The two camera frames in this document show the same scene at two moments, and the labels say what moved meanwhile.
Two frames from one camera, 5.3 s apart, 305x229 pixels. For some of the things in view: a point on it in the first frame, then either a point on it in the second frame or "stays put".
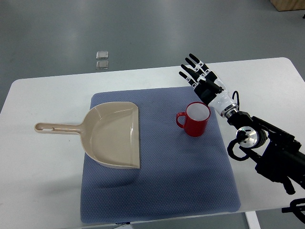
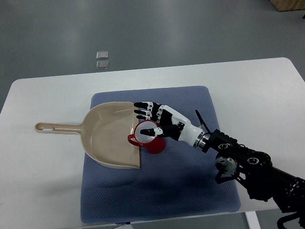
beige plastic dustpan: x=109 y=133 stays put
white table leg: x=252 y=220 stays put
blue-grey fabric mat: x=179 y=175 stays put
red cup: x=196 y=118 → x=154 y=145
